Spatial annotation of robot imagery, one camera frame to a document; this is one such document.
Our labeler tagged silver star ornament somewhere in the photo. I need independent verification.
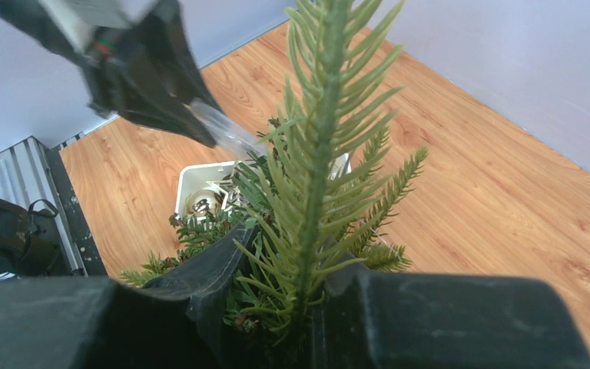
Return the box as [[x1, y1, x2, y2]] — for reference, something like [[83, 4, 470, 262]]
[[205, 175, 246, 211]]

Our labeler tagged small green christmas tree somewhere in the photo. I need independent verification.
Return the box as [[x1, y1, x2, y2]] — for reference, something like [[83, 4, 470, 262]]
[[120, 1, 428, 344]]

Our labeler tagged clear battery box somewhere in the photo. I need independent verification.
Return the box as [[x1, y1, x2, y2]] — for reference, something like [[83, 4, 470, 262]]
[[190, 98, 267, 160]]

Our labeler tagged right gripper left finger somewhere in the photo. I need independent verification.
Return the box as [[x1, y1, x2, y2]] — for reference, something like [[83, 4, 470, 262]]
[[0, 225, 257, 368]]

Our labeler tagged white slotted cable duct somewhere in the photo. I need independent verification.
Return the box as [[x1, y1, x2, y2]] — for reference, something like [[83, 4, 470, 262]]
[[0, 137, 84, 280]]

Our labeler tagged white ornament tray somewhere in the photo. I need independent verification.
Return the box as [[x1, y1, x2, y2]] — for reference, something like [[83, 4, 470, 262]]
[[174, 152, 353, 221]]

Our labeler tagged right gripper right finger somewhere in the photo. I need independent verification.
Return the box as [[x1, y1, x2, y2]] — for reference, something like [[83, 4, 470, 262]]
[[310, 254, 590, 368]]

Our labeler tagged gold ball ornament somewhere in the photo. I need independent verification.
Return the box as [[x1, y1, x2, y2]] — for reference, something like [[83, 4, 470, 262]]
[[184, 189, 224, 217]]

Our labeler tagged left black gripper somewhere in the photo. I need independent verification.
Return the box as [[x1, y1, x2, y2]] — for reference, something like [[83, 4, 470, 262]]
[[0, 1, 220, 148]]

